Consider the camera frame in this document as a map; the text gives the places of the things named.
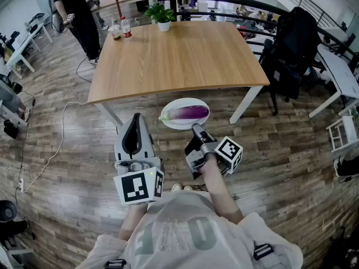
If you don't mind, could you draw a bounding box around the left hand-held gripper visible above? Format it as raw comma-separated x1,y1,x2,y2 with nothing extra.
113,113,165,206

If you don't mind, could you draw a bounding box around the black harness buckle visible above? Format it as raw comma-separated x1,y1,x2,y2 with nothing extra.
253,243,275,261
105,258,127,269

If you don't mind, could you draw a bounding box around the black floor cable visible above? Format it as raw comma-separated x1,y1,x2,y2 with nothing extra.
75,55,93,84

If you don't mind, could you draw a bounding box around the black bag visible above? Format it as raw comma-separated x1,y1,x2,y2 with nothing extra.
3,119,20,140

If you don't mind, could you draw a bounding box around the clear plastic cup with straw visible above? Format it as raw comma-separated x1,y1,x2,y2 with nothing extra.
108,18,123,41

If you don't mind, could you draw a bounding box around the white desk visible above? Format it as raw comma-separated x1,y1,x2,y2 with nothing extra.
5,22,54,80
308,46,359,119

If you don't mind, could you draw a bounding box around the purple eggplant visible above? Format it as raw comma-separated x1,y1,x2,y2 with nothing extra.
158,106,210,122

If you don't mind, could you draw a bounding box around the wooden table top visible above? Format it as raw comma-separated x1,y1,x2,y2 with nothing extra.
86,20,270,136

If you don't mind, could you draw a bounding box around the person's right forearm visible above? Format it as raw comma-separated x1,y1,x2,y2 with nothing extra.
199,156,244,225

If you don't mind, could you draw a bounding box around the person's left forearm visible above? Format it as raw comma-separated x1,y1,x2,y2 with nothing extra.
119,203,148,242

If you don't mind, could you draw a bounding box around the white floor cable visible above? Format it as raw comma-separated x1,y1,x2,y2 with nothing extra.
22,101,90,193

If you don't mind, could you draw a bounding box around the clear bottle with red label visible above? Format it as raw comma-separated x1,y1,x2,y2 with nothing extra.
121,16,133,40

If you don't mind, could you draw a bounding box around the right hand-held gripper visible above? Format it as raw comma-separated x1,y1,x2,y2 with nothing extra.
184,123,243,180

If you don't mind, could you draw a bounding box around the black round device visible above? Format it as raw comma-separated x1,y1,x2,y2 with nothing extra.
0,200,29,240

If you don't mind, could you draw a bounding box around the white oval plate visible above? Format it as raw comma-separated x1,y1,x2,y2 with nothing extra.
161,98,210,131

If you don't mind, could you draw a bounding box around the person's light printed shirt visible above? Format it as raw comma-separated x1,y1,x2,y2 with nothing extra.
75,191,304,269

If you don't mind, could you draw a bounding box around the white slatted rack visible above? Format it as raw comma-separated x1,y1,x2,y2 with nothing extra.
325,115,359,153

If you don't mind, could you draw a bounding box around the green plant in white pot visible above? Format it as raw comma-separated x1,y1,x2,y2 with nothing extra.
144,0,177,33

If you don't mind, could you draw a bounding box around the black chair with dark jacket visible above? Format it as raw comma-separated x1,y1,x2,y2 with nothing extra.
259,6,323,116

